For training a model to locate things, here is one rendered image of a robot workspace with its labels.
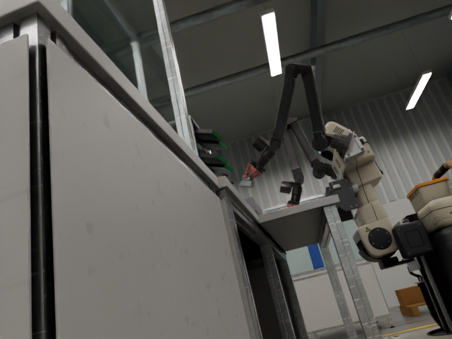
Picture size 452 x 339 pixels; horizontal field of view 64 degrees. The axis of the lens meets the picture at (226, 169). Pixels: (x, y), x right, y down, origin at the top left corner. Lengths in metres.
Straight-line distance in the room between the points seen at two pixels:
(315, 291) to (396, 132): 6.85
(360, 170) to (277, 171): 8.82
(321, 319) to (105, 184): 5.26
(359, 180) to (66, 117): 1.72
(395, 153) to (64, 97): 10.90
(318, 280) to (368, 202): 3.70
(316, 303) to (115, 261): 5.25
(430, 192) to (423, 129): 9.65
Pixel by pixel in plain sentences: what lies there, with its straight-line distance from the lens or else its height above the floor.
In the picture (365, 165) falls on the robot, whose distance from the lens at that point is 2.00.
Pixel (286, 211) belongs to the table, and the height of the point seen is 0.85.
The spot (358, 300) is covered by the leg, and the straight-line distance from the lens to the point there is 1.36.
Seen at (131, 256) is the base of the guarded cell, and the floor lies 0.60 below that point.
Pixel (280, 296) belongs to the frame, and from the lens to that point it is 1.58.
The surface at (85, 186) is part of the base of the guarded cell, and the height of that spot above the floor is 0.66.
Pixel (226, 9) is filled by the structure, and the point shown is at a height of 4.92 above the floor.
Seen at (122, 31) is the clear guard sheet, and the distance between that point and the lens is 0.73.
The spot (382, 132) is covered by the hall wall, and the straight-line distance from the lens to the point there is 11.34.
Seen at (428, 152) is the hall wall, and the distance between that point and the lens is 11.38.
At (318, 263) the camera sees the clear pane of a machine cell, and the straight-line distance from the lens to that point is 5.61.
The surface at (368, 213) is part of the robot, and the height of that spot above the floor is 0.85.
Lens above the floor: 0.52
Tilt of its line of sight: 22 degrees up
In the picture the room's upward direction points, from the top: 13 degrees counter-clockwise
